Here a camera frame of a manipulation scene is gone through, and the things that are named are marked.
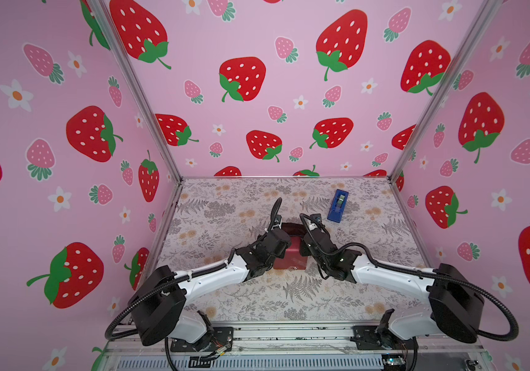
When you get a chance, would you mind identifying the floral table mat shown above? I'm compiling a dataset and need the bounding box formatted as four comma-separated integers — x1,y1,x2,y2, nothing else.
158,178,425,322

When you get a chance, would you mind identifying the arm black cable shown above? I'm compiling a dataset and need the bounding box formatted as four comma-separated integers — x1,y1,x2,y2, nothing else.
299,212,519,343
104,197,283,342

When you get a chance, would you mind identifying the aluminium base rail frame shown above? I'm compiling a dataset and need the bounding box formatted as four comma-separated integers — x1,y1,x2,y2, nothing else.
94,322,496,370

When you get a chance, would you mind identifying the maroon wrapping paper sheet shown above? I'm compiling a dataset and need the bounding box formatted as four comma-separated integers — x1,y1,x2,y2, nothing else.
274,223,308,271

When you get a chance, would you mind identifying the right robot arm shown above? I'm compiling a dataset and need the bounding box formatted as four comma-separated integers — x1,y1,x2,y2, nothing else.
302,224,485,344

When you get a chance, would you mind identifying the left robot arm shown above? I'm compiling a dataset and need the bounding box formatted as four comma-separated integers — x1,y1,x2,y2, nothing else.
129,228,291,351

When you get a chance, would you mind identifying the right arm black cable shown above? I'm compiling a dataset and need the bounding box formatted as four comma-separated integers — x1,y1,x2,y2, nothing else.
299,212,519,343

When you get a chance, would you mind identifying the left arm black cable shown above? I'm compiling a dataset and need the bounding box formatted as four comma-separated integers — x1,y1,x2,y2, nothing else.
104,197,283,342

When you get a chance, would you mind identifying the blue tape dispenser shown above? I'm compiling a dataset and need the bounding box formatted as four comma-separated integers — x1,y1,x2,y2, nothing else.
327,190,348,223

